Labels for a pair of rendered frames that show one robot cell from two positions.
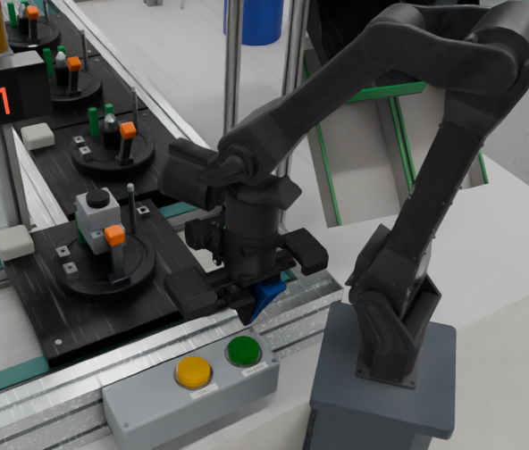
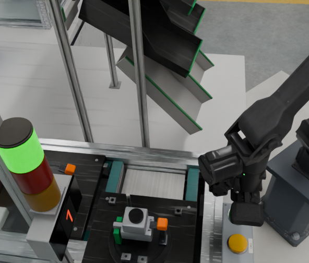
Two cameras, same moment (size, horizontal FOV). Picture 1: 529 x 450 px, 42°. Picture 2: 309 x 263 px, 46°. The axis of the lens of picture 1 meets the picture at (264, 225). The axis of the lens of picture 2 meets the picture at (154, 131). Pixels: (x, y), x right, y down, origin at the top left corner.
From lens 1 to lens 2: 0.60 m
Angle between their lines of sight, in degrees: 33
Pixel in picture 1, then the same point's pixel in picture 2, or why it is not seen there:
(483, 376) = not seen: hidden behind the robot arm
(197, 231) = (223, 187)
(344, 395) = not seen: outside the picture
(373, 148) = (175, 84)
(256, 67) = (7, 80)
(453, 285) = (223, 116)
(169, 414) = not seen: outside the picture
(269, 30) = not seen: outside the picture
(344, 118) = (158, 80)
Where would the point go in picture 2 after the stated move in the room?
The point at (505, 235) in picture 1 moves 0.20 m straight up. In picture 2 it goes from (209, 80) to (214, 33)
